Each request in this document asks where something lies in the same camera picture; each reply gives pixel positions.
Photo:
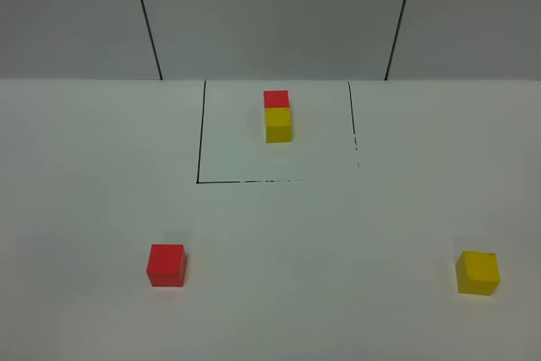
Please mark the yellow template block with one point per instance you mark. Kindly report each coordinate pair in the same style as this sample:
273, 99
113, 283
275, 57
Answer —
278, 125

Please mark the red template block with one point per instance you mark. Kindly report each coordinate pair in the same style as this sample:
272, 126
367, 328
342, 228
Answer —
276, 99

